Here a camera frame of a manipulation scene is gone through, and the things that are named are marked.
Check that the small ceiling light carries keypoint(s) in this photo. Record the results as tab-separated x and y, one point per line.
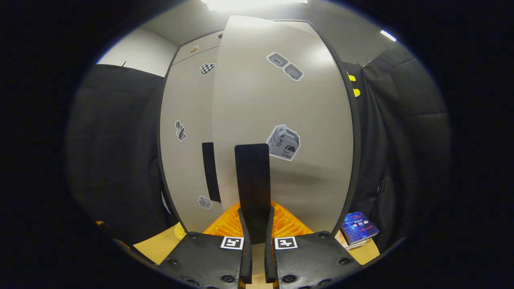
388	35

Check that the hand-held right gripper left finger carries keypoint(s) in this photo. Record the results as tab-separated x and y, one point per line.
245	257

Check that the blue book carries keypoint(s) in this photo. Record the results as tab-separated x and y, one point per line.
359	228

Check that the large ceiling light panel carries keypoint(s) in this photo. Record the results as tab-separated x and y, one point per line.
253	4

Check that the yellow plush toy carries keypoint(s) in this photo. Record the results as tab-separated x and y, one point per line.
179	232

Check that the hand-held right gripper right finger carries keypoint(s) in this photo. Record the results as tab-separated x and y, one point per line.
270	257

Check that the grey shoe cabinet door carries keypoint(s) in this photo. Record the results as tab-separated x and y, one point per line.
186	112
313	120

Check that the black backdrop cloth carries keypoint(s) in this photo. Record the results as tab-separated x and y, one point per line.
401	140

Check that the grey double-door shoe cabinet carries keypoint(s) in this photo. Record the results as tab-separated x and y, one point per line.
351	160

